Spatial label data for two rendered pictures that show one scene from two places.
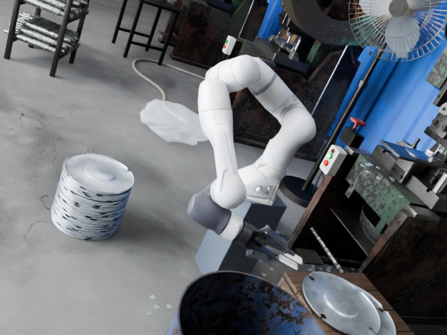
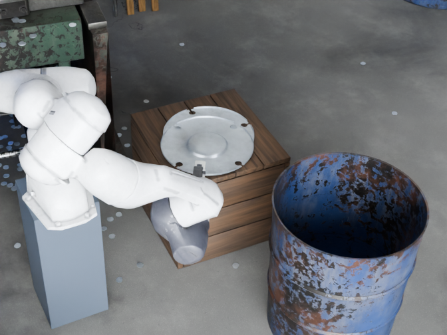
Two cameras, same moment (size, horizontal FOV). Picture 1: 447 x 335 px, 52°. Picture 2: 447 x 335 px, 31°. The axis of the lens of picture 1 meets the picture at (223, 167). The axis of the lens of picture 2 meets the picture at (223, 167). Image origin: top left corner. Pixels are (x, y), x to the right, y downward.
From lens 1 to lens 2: 1.87 m
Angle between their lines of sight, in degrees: 69
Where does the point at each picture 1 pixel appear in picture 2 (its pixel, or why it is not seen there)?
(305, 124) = (91, 79)
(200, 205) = (199, 240)
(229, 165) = (197, 184)
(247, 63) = (100, 104)
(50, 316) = not seen: outside the picture
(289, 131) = not seen: hidden behind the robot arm
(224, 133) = (170, 174)
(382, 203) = (46, 49)
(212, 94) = (126, 169)
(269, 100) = not seen: hidden behind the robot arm
